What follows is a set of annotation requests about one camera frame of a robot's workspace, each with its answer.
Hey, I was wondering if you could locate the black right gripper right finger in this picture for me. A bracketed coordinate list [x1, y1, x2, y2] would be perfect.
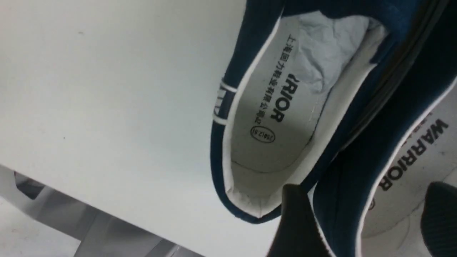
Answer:
[421, 182, 457, 257]

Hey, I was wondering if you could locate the navy slip-on shoe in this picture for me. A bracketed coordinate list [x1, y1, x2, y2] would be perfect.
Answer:
[210, 0, 448, 224]
[313, 0, 457, 257]

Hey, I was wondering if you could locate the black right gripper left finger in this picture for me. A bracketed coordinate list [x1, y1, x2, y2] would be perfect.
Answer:
[267, 184, 334, 257]

